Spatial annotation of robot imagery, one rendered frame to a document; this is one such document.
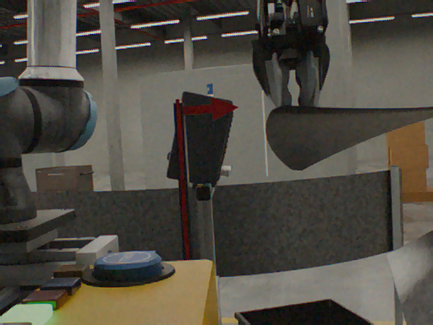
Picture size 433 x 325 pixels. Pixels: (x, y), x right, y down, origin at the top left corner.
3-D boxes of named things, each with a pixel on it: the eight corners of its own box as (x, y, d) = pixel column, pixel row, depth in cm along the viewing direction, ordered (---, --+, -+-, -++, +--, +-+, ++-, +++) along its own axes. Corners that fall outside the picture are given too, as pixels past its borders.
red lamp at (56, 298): (57, 311, 25) (57, 299, 25) (21, 312, 25) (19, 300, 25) (69, 300, 27) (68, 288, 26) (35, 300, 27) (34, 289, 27)
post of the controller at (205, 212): (216, 280, 109) (210, 185, 108) (201, 281, 109) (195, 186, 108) (216, 277, 112) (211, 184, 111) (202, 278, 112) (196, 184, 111)
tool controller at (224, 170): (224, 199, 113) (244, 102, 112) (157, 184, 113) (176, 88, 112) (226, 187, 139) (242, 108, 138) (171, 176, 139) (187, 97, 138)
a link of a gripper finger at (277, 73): (273, 120, 55) (265, 40, 57) (271, 137, 61) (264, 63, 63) (304, 118, 55) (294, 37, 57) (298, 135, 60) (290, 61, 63)
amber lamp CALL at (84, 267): (83, 280, 30) (82, 270, 30) (52, 281, 30) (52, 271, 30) (90, 272, 32) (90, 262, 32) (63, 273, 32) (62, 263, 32)
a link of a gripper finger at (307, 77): (303, 118, 55) (294, 37, 57) (298, 135, 60) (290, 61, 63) (333, 116, 55) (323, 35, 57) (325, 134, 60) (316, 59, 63)
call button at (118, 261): (157, 291, 29) (156, 261, 29) (87, 294, 29) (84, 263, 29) (167, 272, 33) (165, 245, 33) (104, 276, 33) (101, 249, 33)
